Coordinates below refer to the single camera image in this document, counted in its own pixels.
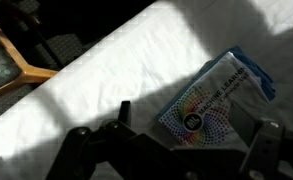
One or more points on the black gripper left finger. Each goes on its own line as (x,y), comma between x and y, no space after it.
(124,111)

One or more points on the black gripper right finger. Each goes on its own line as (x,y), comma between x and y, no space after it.
(243,123)

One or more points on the white shirt with rainbow print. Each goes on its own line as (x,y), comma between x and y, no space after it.
(216,100)

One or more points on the mattress with white sheet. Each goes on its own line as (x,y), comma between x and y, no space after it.
(129,66)

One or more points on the wooden chair with dotted cushion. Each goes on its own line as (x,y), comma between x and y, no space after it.
(9,66)

